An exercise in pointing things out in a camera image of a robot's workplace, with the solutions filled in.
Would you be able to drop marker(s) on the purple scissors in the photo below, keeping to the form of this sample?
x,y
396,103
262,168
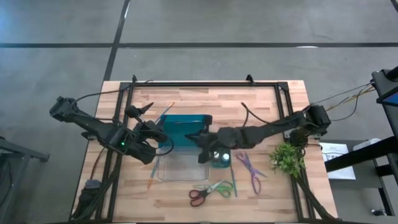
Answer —
x,y
253,174

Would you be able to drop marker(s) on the blue plastic bin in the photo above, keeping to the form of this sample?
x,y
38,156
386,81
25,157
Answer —
x,y
180,133

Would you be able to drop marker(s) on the blue screen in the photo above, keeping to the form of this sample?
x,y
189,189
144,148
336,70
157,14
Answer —
x,y
392,99

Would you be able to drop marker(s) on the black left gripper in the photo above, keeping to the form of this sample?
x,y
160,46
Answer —
x,y
147,130

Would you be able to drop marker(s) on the green artificial plant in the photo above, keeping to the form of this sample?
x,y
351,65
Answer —
x,y
287,160

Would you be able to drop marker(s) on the white paper sheet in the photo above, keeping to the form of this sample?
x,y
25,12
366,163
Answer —
x,y
339,165

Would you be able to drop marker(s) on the dark thin paintbrush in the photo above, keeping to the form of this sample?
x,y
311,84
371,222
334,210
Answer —
x,y
186,122

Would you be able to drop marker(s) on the clear plastic bin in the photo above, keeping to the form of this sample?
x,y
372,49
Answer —
x,y
180,168

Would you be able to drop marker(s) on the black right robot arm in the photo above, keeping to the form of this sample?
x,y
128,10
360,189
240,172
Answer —
x,y
264,132

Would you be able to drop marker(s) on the black aluminium table frame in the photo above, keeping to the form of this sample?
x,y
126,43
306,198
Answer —
x,y
202,84

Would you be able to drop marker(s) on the red and black scissors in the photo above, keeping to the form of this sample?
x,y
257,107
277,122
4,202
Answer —
x,y
205,193

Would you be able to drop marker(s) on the light blue paint bottle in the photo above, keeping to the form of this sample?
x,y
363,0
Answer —
x,y
226,157

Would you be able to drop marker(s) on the small black item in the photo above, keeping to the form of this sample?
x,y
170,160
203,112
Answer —
x,y
377,212

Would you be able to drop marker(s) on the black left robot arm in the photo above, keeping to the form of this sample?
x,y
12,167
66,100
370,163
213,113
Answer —
x,y
90,124

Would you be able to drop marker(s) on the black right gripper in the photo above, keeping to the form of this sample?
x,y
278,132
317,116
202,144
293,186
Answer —
x,y
213,140

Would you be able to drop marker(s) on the grey metal bracket plate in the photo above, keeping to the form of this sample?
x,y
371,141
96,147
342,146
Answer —
x,y
290,134

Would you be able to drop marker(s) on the white box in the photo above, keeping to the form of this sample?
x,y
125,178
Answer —
x,y
367,144

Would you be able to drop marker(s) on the green scissors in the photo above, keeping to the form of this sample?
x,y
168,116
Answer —
x,y
220,189

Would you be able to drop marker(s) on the black equipment stand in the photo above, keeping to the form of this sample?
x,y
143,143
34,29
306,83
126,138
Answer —
x,y
357,155

